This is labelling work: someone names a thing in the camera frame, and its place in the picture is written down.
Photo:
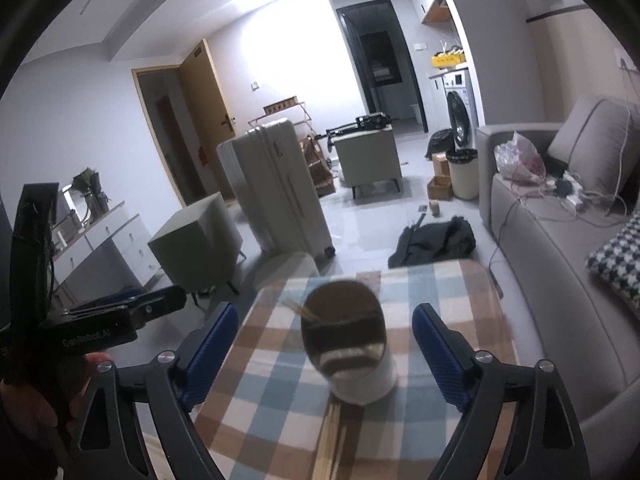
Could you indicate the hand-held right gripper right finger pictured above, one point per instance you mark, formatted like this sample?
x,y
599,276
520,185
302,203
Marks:
x,y
440,355

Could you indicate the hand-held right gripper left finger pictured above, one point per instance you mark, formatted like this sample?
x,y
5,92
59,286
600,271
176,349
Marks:
x,y
210,345

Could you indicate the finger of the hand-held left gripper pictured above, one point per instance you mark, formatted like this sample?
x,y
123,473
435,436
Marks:
x,y
160,305

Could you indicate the white cylindrical utensil holder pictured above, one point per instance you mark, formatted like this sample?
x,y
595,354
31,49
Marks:
x,y
365,385

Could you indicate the wooden chopsticks pile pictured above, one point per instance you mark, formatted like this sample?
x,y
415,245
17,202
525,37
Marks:
x,y
331,445

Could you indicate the person's left hand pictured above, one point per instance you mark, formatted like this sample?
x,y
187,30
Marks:
x,y
30,420

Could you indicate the checkered tablecloth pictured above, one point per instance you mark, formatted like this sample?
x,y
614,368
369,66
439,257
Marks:
x,y
270,355

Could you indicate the beige cube ottoman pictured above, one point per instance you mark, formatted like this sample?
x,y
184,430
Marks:
x,y
367,157
200,240

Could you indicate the white drawer dresser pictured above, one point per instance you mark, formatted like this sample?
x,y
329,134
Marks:
x,y
115,240

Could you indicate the black backpack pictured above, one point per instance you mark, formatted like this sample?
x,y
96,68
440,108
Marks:
x,y
435,242

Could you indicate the round vanity mirror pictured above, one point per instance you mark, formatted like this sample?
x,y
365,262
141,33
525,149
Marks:
x,y
70,205

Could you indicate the grey fabric sofa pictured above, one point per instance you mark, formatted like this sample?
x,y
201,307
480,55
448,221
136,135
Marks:
x,y
550,280

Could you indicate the green plant in vase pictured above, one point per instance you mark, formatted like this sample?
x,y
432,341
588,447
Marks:
x,y
90,185

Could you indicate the brown tape roll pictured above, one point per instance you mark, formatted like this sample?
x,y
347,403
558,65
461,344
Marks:
x,y
434,207

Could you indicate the flat cardboard box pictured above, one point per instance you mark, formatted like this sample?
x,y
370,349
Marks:
x,y
439,187

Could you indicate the cream hard-shell suitcase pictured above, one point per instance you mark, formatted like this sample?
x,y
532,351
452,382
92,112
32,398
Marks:
x,y
280,185

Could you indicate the beige trash bin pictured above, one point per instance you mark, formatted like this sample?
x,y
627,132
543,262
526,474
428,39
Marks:
x,y
462,180

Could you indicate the small cardboard box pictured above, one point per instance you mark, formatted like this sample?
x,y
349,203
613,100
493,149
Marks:
x,y
440,162

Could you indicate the houndstooth throw pillow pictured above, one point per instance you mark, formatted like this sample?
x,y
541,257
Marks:
x,y
620,260

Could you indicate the wooden door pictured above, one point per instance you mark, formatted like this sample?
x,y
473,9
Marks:
x,y
205,105

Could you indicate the wooden storage rack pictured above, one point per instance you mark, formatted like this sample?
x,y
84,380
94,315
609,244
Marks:
x,y
320,170

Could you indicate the white power strip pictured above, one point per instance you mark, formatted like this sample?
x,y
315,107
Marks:
x,y
575,196

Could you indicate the clear plastic bag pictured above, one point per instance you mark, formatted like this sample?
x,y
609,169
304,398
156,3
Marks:
x,y
517,157

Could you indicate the black trash bag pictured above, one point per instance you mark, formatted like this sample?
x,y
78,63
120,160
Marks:
x,y
440,140

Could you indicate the black pouch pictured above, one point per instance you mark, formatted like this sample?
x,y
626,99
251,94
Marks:
x,y
557,165

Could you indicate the white washing machine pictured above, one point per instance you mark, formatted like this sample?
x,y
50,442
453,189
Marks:
x,y
457,115

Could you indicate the black tripod device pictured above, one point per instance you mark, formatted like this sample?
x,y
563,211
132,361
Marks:
x,y
367,121

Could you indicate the grey sofa back cushion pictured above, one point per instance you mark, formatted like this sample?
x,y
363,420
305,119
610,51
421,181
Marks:
x,y
595,145

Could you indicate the yellow plastic crate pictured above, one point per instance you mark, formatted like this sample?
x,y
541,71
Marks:
x,y
447,61

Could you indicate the black framed glass door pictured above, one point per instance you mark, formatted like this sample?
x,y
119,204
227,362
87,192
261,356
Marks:
x,y
350,60

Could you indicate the wooden wall cabinet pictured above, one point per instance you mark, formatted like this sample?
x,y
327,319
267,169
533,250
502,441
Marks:
x,y
435,10

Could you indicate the white wall socket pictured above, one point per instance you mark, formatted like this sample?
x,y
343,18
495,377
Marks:
x,y
622,57

